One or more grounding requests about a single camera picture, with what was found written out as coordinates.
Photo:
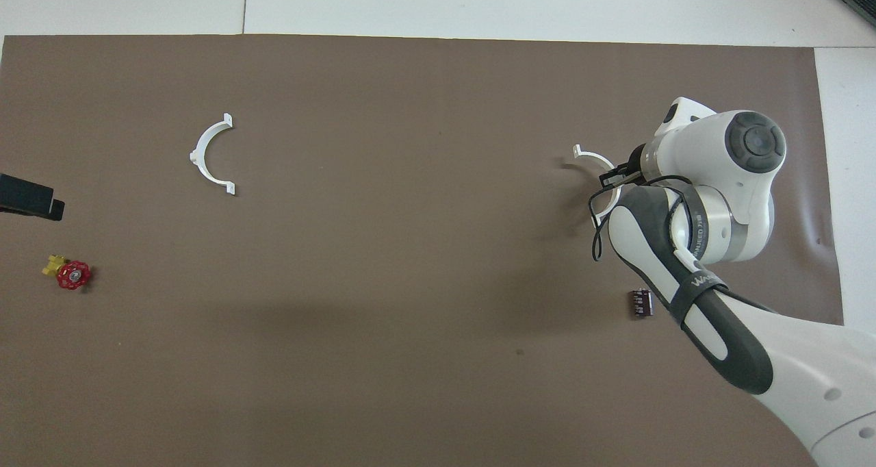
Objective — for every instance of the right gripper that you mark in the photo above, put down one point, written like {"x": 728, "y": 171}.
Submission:
{"x": 637, "y": 162}

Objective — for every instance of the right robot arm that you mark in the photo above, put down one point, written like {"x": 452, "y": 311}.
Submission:
{"x": 712, "y": 159}

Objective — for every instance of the small dark connector block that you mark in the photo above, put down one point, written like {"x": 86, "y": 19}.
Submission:
{"x": 642, "y": 303}

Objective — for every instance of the red handwheel yellow valve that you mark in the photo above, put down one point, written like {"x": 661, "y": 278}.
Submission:
{"x": 73, "y": 275}

